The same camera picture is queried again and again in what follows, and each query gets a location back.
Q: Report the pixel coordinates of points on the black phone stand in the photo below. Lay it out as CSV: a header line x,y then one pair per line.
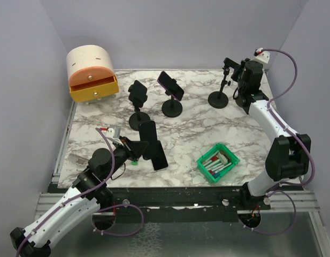
x,y
219,99
171,108
138,117

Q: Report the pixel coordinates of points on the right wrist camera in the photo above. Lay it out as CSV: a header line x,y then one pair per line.
x,y
262,56

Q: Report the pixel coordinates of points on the green plastic bin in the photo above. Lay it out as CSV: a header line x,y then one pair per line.
x,y
206,156

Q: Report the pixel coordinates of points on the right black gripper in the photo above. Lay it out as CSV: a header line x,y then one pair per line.
x,y
235,75

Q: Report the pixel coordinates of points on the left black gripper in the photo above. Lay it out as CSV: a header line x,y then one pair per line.
x,y
134,149

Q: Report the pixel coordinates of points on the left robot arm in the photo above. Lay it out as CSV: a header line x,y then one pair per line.
x,y
87,195

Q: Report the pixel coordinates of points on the white eraser in bin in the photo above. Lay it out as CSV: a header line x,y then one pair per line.
x,y
222,158

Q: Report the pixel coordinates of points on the black table front rail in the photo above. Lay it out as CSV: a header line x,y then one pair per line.
x,y
189,204

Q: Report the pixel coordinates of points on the markers in bin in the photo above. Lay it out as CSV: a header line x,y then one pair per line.
x,y
214,166

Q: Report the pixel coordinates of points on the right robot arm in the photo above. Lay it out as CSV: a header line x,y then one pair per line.
x,y
288,157

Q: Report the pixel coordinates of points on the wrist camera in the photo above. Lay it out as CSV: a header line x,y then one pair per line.
x,y
262,56
113,133

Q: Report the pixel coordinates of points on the grey silver phone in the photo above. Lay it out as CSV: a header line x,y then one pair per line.
x,y
159,161

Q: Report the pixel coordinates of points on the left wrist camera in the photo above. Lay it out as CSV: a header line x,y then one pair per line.
x,y
113,133

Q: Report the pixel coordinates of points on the orange drawer box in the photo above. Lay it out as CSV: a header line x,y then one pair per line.
x,y
91,75

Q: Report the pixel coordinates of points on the black phone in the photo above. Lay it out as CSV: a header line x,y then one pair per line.
x,y
148,133

